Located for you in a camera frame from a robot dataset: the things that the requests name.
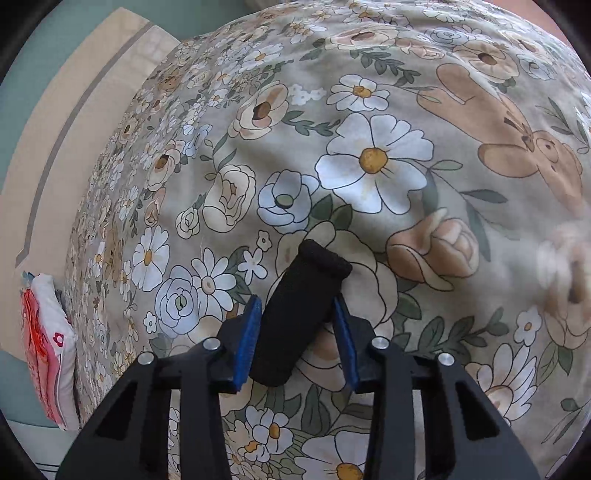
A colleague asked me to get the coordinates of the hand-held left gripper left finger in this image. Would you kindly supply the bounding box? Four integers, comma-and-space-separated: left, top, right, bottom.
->
55, 294, 262, 480

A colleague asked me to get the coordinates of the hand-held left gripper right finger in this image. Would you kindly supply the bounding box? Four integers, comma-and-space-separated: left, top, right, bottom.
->
333, 295, 541, 480

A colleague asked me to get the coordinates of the black cloth roll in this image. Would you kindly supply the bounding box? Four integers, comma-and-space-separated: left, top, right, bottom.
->
249, 239, 352, 387

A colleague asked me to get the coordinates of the red and white pillow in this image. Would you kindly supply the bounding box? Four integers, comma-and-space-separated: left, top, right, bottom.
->
19, 271, 80, 432

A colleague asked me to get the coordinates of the beige headboard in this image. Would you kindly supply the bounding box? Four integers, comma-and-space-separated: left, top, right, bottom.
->
0, 7, 183, 278

